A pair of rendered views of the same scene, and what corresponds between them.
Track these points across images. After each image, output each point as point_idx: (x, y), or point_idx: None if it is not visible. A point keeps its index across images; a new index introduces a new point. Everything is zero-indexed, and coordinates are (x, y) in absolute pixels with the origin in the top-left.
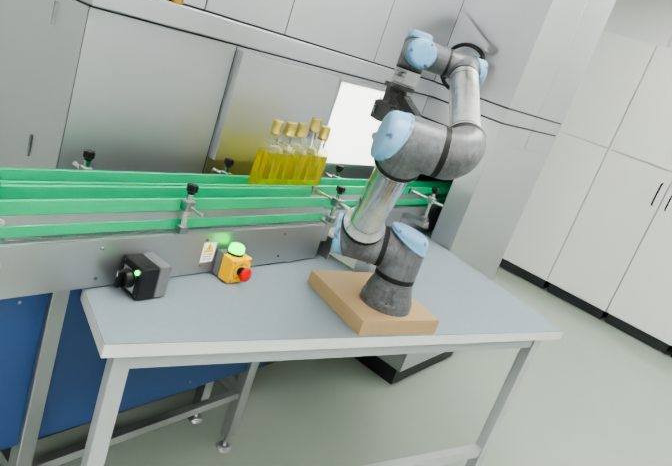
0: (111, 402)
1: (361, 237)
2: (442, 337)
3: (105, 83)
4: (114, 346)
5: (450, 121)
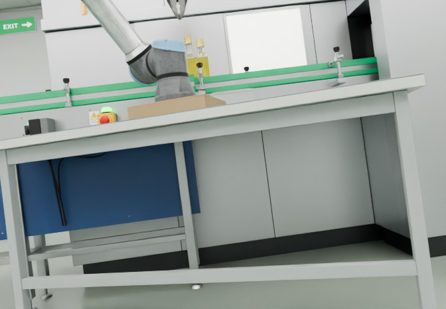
0: (4, 185)
1: (127, 58)
2: (216, 109)
3: (64, 63)
4: None
5: None
